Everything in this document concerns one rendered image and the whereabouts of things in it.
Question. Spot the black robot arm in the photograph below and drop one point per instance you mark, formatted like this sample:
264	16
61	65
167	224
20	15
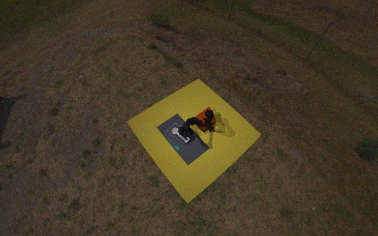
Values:
193	120

